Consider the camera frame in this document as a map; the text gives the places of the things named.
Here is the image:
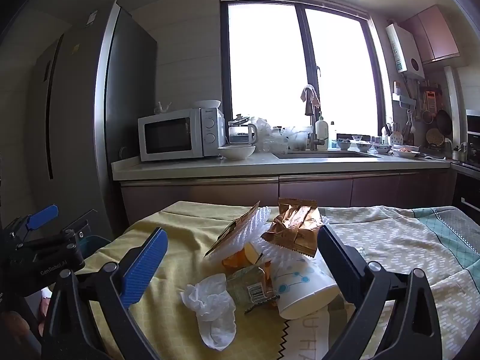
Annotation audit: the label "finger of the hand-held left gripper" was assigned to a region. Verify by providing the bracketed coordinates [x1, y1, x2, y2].
[15, 210, 94, 250]
[0, 204, 59, 248]

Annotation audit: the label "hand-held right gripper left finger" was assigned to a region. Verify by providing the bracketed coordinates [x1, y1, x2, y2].
[40, 227, 169, 360]

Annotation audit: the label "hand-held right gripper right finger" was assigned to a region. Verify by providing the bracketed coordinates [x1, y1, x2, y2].
[317, 225, 443, 360]

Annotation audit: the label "blue plastic bin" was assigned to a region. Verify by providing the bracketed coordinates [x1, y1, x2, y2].
[83, 234, 113, 260]

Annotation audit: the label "white blue dotted paper cup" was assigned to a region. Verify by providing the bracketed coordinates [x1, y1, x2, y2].
[271, 249, 340, 320]

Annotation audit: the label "gold foil snack wrapper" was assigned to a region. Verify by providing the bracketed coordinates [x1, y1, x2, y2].
[260, 197, 325, 259]

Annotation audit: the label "white tissue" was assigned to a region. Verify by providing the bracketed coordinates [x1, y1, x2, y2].
[180, 273, 238, 349]

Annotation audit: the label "white plastic tray packaging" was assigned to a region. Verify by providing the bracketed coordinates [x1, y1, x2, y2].
[208, 205, 301, 271]

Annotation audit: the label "brown paper envelope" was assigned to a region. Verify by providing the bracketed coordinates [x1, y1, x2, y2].
[203, 200, 261, 259]

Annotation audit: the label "green clear snack wrapper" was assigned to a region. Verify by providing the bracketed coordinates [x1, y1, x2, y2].
[225, 264, 280, 308]

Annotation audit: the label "yellow grey printed tablecloth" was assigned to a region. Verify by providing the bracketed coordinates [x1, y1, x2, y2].
[77, 200, 480, 360]

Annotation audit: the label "brown lower kitchen cabinets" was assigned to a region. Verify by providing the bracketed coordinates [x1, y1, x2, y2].
[120, 170, 456, 226]

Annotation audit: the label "grey steel refrigerator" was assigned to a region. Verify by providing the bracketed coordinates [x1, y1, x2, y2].
[22, 0, 158, 241]

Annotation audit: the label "kitchen sink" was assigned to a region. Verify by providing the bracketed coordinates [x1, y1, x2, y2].
[272, 149, 379, 159]

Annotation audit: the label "white kitchen countertop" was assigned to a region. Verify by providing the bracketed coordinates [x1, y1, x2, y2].
[111, 150, 452, 181]

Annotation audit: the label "white pump soap bottle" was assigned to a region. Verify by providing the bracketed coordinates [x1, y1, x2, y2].
[315, 112, 329, 140]

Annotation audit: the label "pile of clear glassware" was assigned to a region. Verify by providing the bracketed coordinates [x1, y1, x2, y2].
[249, 117, 314, 152]

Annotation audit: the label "steel kitchen faucet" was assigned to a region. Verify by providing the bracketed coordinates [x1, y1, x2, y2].
[303, 84, 326, 151]

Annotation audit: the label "white microwave oven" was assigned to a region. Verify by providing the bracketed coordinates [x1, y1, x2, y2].
[137, 107, 226, 163]

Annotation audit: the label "black built-in oven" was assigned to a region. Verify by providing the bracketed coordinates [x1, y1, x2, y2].
[450, 161, 480, 229]

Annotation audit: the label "glass kettle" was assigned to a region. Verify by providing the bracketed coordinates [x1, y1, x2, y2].
[228, 113, 259, 146]

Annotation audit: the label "pink dish cloth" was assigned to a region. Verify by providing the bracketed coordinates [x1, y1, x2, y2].
[300, 85, 321, 107]

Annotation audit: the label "dark framed window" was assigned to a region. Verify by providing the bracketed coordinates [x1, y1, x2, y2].
[219, 0, 394, 147]

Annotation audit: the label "wall rack with utensils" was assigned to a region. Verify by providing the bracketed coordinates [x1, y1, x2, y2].
[392, 80, 454, 149]

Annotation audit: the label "white wall water heater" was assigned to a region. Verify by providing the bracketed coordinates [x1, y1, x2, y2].
[385, 22, 425, 80]

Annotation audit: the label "brown upper wall cabinet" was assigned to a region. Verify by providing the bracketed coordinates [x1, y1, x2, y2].
[399, 5, 460, 65]

